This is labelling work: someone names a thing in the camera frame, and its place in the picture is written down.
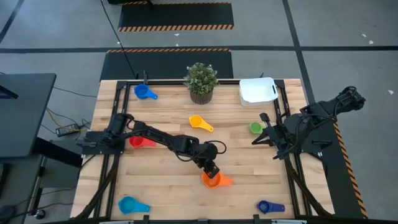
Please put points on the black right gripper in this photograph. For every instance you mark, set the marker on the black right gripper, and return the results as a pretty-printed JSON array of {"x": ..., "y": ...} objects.
[{"x": 278, "y": 140}]

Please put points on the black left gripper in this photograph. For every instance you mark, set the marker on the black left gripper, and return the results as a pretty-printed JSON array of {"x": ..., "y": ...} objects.
[{"x": 206, "y": 154}]

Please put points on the green measuring cup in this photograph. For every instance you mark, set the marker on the green measuring cup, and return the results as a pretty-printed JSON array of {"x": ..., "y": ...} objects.
[{"x": 255, "y": 127}]

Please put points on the orange measuring cup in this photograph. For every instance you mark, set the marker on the orange measuring cup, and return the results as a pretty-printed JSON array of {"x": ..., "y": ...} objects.
[{"x": 223, "y": 181}]

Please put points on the yellow measuring cup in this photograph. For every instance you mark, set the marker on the yellow measuring cup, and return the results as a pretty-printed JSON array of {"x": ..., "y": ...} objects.
[{"x": 196, "y": 121}]

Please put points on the dark blue measuring cup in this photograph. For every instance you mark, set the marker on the dark blue measuring cup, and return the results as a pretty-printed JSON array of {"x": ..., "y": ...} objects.
[{"x": 264, "y": 207}]

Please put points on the red measuring cup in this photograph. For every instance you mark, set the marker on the red measuring cup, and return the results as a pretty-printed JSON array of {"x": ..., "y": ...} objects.
[{"x": 140, "y": 142}]

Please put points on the light blue measuring cup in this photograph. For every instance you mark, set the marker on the light blue measuring cup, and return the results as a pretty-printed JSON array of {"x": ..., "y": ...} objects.
[{"x": 127, "y": 205}]

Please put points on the medium blue measuring cup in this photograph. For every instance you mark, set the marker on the medium blue measuring cup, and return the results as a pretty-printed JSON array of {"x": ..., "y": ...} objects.
[{"x": 141, "y": 91}]

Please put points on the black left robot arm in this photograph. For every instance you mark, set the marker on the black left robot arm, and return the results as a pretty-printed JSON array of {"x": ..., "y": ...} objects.
[{"x": 161, "y": 137}]

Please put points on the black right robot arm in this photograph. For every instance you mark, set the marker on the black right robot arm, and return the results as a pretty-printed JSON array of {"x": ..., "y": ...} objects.
[{"x": 323, "y": 110}]

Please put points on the white plastic basket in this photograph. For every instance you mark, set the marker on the white plastic basket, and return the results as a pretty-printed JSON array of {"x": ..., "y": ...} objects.
[{"x": 256, "y": 90}]

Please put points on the potted plant in ribbed pot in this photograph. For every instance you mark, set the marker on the potted plant in ribbed pot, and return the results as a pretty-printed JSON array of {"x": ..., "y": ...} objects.
[{"x": 200, "y": 81}]

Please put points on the black platform with hazard stripe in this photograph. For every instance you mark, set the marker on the black platform with hazard stripe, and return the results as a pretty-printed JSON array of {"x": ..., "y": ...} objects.
[{"x": 339, "y": 174}]

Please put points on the black hazard-striped floor mat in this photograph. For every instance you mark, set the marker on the black hazard-striped floor mat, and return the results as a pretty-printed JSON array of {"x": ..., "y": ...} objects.
[
  {"x": 175, "y": 14},
  {"x": 164, "y": 65}
]

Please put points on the black power adapter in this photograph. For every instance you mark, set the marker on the black power adapter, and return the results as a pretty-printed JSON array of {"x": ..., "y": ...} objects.
[{"x": 66, "y": 130}]

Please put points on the black desk caster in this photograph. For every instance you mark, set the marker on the black desk caster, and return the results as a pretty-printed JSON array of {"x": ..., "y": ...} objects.
[{"x": 39, "y": 213}]

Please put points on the black side desk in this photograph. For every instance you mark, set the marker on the black side desk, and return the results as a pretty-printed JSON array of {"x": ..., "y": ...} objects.
[{"x": 25, "y": 115}]

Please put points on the dark screen edge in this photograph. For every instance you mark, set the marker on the dark screen edge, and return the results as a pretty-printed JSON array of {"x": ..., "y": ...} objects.
[{"x": 6, "y": 93}]

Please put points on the black metal table frame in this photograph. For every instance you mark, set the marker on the black metal table frame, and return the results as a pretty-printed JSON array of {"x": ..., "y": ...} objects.
[{"x": 168, "y": 82}]

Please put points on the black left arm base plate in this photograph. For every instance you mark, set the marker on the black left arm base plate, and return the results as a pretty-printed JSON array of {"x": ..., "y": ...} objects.
[{"x": 93, "y": 147}]

